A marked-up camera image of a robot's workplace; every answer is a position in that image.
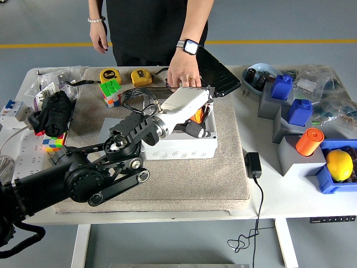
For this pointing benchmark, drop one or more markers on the black capacitor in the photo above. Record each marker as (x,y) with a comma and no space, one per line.
(251,74)
(261,81)

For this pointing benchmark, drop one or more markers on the person's left hand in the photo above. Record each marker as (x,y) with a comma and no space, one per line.
(184,69)

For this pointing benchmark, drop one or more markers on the white table leg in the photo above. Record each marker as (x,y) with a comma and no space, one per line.
(287,245)
(81,245)

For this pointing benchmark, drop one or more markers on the person's left forearm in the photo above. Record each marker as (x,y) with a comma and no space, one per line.
(196,22)

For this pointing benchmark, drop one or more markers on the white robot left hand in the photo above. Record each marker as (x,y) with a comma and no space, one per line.
(184,102)

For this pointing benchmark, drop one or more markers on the smartwatch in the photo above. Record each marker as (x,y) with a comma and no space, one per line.
(191,47)

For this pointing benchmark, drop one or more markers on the person's right forearm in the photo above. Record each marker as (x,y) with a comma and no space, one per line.
(96,8)

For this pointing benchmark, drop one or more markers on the person's right hand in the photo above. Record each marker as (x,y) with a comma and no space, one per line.
(99,36)

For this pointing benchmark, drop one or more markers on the blue plastic bin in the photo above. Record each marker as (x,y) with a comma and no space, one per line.
(326,181)

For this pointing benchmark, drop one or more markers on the black flat case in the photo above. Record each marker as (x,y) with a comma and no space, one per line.
(217,72)

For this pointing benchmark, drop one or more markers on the rubik's cube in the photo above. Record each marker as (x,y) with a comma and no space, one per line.
(110,89)
(53,143)

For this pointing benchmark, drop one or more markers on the black power adapter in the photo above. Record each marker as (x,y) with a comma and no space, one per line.
(253,164)

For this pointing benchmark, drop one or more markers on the yellow tape measure black label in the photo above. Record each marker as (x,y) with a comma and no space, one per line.
(141,77)

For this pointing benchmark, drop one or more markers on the grey junction box with lid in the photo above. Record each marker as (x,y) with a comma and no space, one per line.
(181,152)

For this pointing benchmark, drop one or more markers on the blue block battery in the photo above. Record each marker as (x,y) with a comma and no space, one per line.
(281,88)
(299,113)

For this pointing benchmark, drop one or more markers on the clear bags of small parts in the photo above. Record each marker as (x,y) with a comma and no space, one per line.
(51,81)

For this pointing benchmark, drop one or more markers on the grey holder block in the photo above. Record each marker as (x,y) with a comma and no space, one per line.
(284,131)
(267,107)
(293,163)

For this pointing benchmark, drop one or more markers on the black table control panel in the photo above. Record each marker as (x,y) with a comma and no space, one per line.
(332,219)

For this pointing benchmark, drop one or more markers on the white power strip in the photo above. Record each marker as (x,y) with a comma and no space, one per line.
(28,159)

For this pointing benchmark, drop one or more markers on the person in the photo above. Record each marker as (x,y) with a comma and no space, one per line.
(150,30)

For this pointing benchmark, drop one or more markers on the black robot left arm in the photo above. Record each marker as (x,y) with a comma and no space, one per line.
(83,178)

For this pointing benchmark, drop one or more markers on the light blue bowl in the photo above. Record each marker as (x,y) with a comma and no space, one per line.
(262,67)

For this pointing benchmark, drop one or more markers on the small metal bracket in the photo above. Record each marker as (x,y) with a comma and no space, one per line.
(245,93)

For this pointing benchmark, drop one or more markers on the white circuit breaker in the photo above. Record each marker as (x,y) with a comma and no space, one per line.
(12,111)

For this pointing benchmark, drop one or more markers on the orange cylinder battery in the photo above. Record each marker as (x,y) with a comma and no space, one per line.
(308,143)
(198,115)

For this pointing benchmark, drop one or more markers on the yellow tape measure 5m label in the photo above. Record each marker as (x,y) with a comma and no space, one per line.
(110,74)

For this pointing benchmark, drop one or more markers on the yellow lemon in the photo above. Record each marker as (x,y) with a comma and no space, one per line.
(338,166)

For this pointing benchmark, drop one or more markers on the black cloth bundle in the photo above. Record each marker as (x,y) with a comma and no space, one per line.
(55,111)

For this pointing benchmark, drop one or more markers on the clear bags of electronic parts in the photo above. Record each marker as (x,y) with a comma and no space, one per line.
(334,100)

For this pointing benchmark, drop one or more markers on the grey-brown mat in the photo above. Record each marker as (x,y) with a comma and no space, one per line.
(181,184)

